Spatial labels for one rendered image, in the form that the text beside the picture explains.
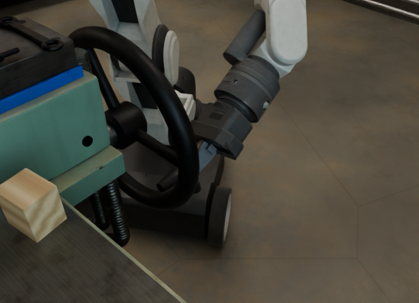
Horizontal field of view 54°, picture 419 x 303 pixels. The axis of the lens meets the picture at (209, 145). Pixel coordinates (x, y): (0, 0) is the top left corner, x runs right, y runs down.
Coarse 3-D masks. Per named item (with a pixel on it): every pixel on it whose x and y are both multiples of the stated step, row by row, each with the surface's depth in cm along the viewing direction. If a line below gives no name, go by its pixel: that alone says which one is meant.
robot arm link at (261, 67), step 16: (256, 16) 68; (240, 32) 68; (256, 32) 68; (240, 48) 67; (256, 48) 68; (240, 64) 66; (256, 64) 65; (272, 64) 67; (272, 80) 66; (272, 96) 67
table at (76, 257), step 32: (96, 160) 45; (64, 192) 42; (0, 224) 35; (64, 224) 35; (0, 256) 32; (32, 256) 32; (64, 256) 32; (96, 256) 32; (128, 256) 32; (0, 288) 30; (32, 288) 30; (64, 288) 30; (96, 288) 30; (128, 288) 30; (160, 288) 30
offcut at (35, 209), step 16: (16, 176) 33; (32, 176) 33; (0, 192) 32; (16, 192) 32; (32, 192) 32; (48, 192) 32; (16, 208) 31; (32, 208) 31; (48, 208) 33; (16, 224) 34; (32, 224) 32; (48, 224) 33
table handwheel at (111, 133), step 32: (96, 32) 52; (96, 64) 57; (128, 64) 49; (160, 96) 48; (128, 128) 58; (192, 128) 51; (192, 160) 52; (128, 192) 68; (160, 192) 64; (192, 192) 56
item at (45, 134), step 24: (48, 96) 39; (72, 96) 40; (96, 96) 43; (0, 120) 36; (24, 120) 37; (48, 120) 39; (72, 120) 42; (96, 120) 44; (0, 144) 37; (24, 144) 38; (48, 144) 40; (72, 144) 43; (96, 144) 45; (0, 168) 38; (48, 168) 42
